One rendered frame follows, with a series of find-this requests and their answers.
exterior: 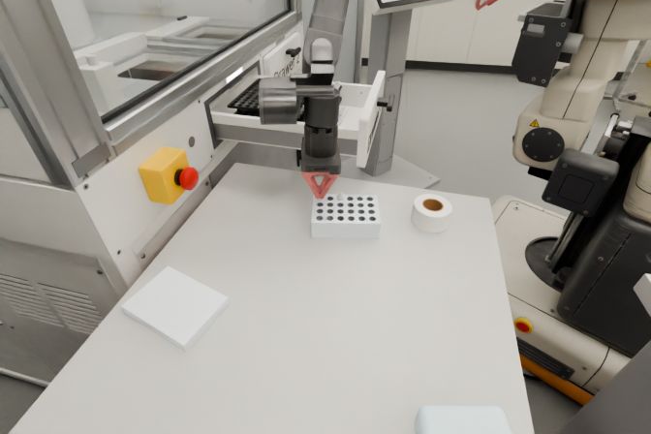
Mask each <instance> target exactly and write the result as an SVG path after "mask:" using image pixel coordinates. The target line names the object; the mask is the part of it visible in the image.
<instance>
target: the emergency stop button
mask: <svg viewBox="0 0 651 434"><path fill-rule="evenodd" d="M198 181H199V174H198V172H197V171H196V169H195V168H192V167H187V168H185V169H184V170H183V171H182V173H181V174H180V175H179V182H180V185H181V187H182V188H183V189H184V190H188V191H191V190H193V189H194V188H195V187H196V186H197V184H198Z"/></svg>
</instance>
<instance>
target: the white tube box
mask: <svg viewBox="0 0 651 434"><path fill-rule="evenodd" d="M380 231H381V217H380V211H379V206H378V199H377V195H344V196H343V200H342V201H339V200H338V199H337V194H326V195H325V197H324V199H323V200H322V201H318V199H316V198H315V196H314V194H313V204H312V217H311V235H312V238H376V239H378V238H380Z"/></svg>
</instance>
